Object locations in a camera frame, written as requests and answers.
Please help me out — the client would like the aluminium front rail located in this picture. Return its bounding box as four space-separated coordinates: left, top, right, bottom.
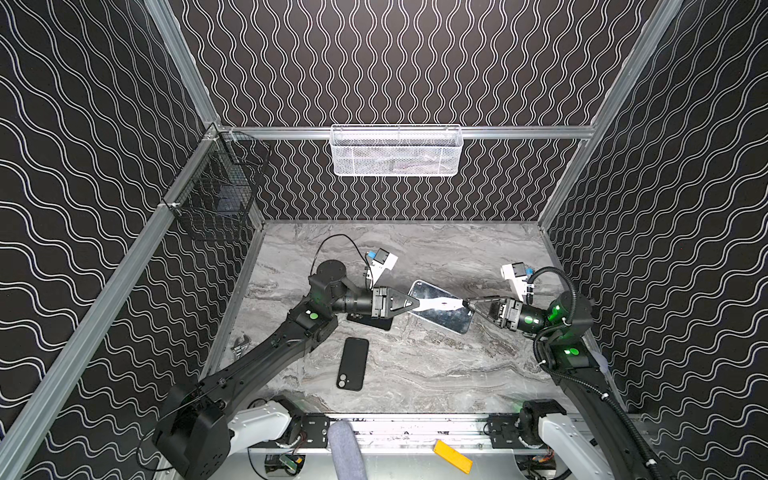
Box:
167 411 655 455

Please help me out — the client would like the black phone case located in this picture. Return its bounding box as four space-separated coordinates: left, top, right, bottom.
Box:
336 337 369 392

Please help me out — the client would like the white wire basket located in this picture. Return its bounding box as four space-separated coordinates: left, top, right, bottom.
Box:
329 124 464 177

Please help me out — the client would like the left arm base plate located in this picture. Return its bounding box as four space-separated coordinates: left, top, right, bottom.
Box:
247 412 331 450

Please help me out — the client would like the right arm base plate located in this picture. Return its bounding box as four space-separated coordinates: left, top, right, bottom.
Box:
483 411 555 450

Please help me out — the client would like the yellow tag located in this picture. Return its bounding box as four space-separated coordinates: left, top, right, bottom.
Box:
433 440 473 474

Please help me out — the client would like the light blue phone case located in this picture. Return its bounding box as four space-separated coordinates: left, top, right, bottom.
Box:
406 279 476 336

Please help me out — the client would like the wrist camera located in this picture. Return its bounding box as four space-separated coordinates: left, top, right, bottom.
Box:
366 248 398 288
500 262 534 303

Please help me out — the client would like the black wire basket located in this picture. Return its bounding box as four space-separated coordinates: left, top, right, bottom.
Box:
170 125 273 243

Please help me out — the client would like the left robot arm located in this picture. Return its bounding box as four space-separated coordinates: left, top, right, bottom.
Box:
152 260 420 479

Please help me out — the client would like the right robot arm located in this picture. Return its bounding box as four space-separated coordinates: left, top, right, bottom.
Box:
462 263 674 479

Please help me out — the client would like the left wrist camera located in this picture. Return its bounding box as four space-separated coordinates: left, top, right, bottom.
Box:
366 248 398 288

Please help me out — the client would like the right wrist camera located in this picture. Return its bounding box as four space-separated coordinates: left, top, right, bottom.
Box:
500 262 534 303

